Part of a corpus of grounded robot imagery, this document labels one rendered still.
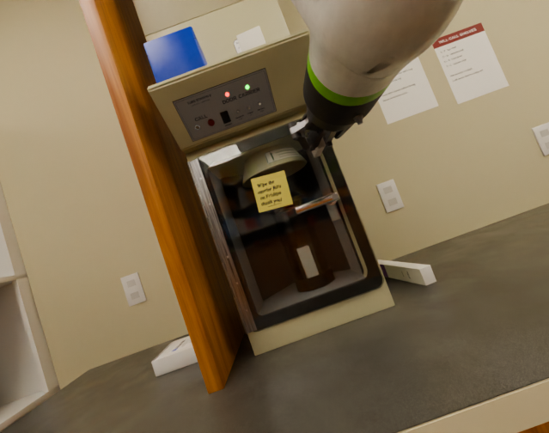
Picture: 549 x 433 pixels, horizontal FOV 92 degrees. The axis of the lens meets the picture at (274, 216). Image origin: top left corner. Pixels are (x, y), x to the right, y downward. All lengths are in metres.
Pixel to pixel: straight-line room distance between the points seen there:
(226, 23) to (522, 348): 0.79
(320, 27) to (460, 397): 0.38
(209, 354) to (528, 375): 0.44
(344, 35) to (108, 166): 1.12
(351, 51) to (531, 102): 1.29
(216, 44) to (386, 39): 0.56
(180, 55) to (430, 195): 0.95
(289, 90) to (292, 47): 0.08
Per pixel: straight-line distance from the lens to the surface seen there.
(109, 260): 1.22
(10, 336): 1.49
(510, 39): 1.55
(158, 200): 0.55
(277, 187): 0.58
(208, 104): 0.59
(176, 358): 0.78
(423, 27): 0.23
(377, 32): 0.22
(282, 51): 0.59
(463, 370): 0.43
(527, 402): 0.41
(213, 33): 0.76
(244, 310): 0.60
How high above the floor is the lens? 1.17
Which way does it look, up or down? 4 degrees up
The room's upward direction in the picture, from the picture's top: 20 degrees counter-clockwise
